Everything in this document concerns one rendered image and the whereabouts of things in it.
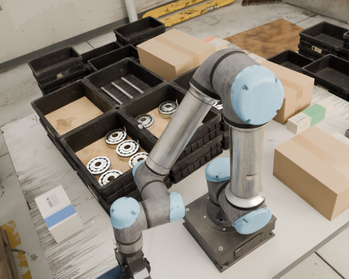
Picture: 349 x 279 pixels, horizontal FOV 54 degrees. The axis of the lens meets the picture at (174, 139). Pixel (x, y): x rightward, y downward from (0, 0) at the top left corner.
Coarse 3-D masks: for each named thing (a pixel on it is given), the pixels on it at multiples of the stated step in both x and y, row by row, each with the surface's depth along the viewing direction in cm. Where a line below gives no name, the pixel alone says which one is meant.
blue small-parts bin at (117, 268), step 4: (112, 268) 111; (116, 268) 112; (120, 268) 113; (104, 272) 110; (108, 272) 111; (112, 272) 112; (116, 272) 113; (120, 272) 114; (100, 276) 110; (104, 276) 111; (108, 276) 112; (112, 276) 113; (116, 276) 114
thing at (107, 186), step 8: (112, 112) 160; (120, 112) 159; (96, 120) 157; (128, 120) 154; (80, 128) 154; (136, 128) 149; (64, 136) 151; (64, 144) 147; (72, 152) 143; (80, 160) 138; (88, 176) 132; (120, 176) 129; (128, 176) 130; (96, 184) 127; (112, 184) 127; (104, 192) 127
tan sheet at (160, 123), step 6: (156, 108) 174; (150, 114) 172; (156, 114) 171; (156, 120) 167; (162, 120) 167; (168, 120) 166; (156, 126) 164; (162, 126) 163; (198, 126) 159; (156, 132) 160
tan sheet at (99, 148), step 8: (120, 128) 166; (128, 136) 161; (96, 144) 160; (104, 144) 159; (80, 152) 157; (88, 152) 157; (96, 152) 156; (104, 152) 155; (112, 152) 154; (88, 160) 153; (112, 160) 150; (120, 160) 150; (112, 168) 147; (120, 168) 146; (128, 168) 145
